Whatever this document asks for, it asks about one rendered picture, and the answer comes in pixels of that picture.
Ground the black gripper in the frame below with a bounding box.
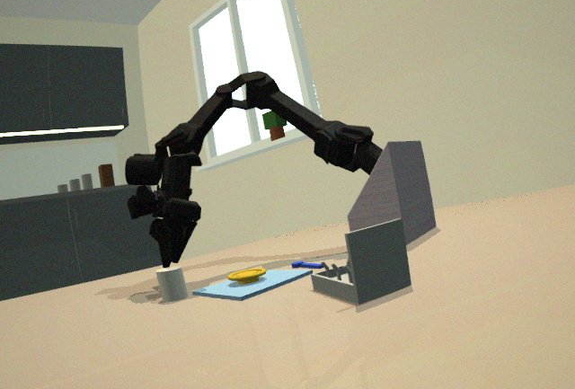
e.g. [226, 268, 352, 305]
[149, 180, 201, 268]

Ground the light blue flat slab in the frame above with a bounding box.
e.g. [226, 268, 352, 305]
[192, 270, 313, 301]

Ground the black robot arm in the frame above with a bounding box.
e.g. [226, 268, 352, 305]
[125, 71, 383, 219]

